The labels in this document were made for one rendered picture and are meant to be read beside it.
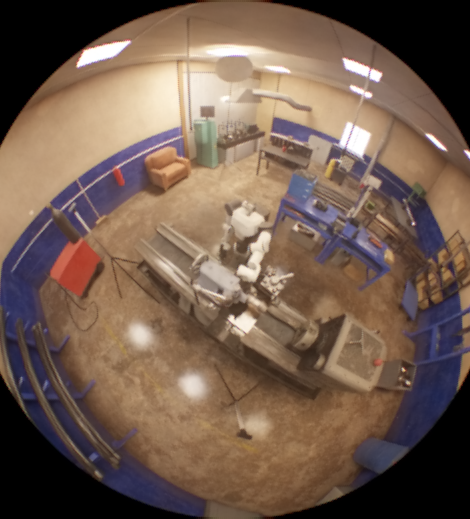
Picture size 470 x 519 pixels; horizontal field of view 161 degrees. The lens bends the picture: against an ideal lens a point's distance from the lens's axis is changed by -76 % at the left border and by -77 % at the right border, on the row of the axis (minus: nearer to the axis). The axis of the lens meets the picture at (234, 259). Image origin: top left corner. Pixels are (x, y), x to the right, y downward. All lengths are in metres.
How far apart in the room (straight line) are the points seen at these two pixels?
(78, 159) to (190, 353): 4.19
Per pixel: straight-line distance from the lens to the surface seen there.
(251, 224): 1.40
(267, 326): 1.73
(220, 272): 1.37
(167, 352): 2.52
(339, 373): 1.31
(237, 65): 3.82
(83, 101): 4.25
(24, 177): 4.23
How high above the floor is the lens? 2.38
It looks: 58 degrees down
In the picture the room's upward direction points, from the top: 5 degrees clockwise
